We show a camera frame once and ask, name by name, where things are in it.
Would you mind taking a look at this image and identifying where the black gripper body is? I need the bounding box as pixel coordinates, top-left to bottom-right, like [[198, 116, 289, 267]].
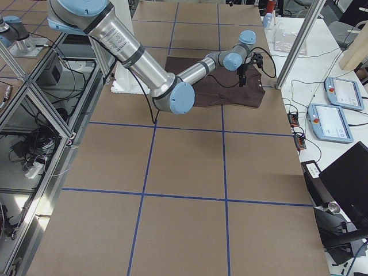
[[237, 53, 263, 75]]

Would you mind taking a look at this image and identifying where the dark brown t-shirt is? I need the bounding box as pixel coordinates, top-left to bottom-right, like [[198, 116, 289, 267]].
[[164, 56, 266, 109]]

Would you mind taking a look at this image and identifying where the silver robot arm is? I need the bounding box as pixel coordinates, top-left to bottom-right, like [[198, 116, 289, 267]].
[[48, 0, 256, 114]]

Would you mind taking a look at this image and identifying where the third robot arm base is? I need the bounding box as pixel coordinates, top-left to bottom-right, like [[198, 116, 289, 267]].
[[1, 16, 49, 58]]

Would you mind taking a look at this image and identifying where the red cylinder bottle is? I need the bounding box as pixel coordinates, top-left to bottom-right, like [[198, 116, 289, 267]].
[[266, 0, 276, 13]]

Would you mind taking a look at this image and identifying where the orange black circuit board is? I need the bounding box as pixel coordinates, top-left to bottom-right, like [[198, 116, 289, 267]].
[[287, 112, 300, 127]]

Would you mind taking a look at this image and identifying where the far blue teach pendant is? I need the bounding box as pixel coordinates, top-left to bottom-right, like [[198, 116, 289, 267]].
[[324, 77, 365, 111]]

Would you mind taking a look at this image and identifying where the blue teach pendant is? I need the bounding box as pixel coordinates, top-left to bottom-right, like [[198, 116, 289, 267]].
[[308, 103, 354, 144], [324, 77, 365, 111]]

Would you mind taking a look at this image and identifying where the near blue teach pendant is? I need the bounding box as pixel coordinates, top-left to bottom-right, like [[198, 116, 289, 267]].
[[308, 103, 354, 144]]

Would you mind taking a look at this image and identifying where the black box with label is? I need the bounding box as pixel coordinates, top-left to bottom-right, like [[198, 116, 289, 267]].
[[301, 160, 334, 206]]

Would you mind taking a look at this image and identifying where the black monitor on stand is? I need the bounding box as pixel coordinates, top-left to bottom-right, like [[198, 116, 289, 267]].
[[313, 141, 368, 265]]

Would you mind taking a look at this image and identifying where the white power strip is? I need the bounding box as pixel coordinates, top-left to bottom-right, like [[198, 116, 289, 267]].
[[25, 161, 44, 179]]

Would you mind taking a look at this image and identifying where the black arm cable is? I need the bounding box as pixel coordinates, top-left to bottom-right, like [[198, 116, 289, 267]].
[[114, 47, 277, 125]]

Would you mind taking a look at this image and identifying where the aluminium frame post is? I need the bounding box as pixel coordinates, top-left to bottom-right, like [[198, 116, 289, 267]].
[[275, 0, 326, 89]]

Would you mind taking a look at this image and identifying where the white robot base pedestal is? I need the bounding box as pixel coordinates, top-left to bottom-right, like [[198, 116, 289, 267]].
[[110, 0, 150, 95]]

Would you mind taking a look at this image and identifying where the aluminium frame cage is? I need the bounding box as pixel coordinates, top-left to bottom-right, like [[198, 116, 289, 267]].
[[1, 34, 104, 275]]

